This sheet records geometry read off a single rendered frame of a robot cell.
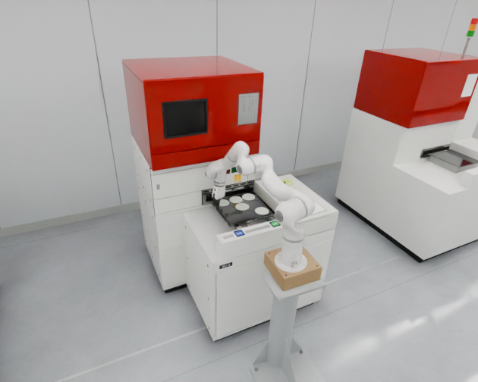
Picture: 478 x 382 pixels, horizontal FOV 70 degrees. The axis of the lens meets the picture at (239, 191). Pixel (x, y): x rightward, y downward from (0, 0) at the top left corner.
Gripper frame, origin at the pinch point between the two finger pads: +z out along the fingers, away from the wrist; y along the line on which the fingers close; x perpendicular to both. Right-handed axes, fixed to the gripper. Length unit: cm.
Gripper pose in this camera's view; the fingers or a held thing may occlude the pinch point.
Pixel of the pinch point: (217, 203)
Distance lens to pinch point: 253.6
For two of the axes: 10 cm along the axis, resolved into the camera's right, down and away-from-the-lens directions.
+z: -1.2, 9.1, 3.9
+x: -8.0, -3.2, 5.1
